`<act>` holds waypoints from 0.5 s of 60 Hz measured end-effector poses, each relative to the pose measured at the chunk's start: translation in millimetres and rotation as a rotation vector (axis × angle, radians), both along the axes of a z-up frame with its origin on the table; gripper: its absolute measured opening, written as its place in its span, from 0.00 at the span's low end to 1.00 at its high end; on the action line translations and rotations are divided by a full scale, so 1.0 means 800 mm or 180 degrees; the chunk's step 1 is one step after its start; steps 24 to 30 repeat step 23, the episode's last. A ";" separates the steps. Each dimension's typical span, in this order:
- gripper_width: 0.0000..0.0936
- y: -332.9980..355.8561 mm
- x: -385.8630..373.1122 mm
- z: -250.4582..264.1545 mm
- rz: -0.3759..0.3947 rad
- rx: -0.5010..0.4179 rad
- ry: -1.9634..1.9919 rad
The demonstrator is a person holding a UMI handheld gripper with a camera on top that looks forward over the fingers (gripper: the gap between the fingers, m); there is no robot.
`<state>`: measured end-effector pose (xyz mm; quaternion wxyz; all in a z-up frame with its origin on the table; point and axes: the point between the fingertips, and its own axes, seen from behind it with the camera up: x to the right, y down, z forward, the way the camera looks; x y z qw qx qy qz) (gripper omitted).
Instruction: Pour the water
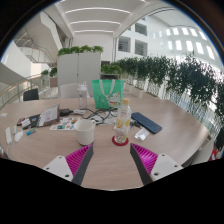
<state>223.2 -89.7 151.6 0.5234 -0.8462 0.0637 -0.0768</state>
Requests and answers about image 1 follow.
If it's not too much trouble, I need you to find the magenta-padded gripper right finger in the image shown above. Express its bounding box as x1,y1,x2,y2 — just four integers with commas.
129,142,184,187

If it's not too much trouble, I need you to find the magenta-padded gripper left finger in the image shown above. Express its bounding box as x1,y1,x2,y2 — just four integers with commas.
43,143,95,187

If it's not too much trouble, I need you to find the clear lemon drink bottle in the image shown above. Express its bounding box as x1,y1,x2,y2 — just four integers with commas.
113,97,132,144

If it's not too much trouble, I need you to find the clear plastic packet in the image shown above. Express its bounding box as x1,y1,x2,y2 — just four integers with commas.
134,127,151,141

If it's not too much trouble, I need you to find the white paper cup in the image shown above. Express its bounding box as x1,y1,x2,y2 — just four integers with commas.
73,119,97,147

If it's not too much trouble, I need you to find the dark blue keyboard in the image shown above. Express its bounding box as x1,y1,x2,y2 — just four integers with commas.
130,111,163,135

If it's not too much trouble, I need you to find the flat round red coaster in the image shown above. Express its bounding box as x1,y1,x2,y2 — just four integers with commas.
111,134,130,147

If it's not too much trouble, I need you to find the notebook with white paper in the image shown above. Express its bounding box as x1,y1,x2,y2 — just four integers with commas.
35,104,61,128

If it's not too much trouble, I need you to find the black power adapter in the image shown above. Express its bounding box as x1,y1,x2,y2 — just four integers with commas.
58,107,73,117

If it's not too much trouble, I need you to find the white computer mouse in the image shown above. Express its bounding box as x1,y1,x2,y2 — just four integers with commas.
13,130,25,144

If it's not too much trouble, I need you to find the white oblong device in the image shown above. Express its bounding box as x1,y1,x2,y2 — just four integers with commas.
4,126,13,145

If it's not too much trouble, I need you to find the clear bottle with white cap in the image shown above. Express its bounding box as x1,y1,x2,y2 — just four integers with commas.
77,83,89,110

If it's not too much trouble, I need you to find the white chair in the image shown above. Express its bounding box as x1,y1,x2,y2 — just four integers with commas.
58,82,90,100

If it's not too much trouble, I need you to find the black chair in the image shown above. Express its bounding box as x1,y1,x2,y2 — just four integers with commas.
22,88,40,102

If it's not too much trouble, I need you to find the green tote bag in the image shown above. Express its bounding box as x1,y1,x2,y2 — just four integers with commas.
91,79,125,110

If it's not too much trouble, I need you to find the row of green plants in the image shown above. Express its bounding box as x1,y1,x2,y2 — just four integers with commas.
113,54,224,126

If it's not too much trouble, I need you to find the small potted green plant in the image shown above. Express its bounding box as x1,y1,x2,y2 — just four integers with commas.
40,66,58,78

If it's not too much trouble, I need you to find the white cabinet with plants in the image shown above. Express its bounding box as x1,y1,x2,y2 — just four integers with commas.
56,44,105,98

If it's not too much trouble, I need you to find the black cable bundle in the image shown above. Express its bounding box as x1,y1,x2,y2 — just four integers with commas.
66,106,118,126

